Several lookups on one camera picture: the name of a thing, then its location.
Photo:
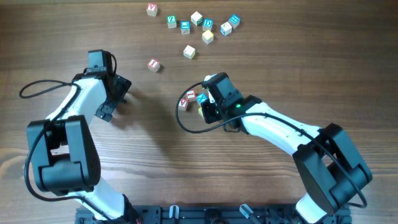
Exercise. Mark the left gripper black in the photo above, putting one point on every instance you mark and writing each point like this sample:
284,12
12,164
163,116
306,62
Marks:
122,84

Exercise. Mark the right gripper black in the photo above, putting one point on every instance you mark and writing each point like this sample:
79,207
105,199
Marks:
209,116

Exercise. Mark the yellow block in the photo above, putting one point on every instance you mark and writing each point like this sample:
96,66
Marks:
200,112
207,36
189,52

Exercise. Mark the blue X letter block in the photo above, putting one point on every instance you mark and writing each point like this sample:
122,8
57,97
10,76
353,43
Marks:
202,97

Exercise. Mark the red I block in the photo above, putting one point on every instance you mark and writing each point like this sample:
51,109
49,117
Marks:
191,96
154,65

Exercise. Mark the red A letter block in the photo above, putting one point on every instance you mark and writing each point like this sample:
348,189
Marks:
183,104

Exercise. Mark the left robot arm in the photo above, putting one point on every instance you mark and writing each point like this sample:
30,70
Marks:
63,162

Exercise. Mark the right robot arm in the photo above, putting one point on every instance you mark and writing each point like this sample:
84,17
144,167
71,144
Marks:
331,168

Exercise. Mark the red Y letter block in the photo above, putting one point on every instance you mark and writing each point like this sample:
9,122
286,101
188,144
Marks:
152,9

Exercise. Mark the green Z letter block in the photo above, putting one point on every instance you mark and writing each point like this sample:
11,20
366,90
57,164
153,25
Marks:
171,21

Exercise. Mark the blue D letter block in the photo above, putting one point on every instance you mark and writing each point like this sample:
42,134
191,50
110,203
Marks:
207,24

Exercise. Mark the white green picture block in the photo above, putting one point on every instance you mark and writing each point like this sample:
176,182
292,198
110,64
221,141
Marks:
196,18

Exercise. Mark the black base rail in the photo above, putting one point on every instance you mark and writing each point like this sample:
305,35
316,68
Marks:
278,214

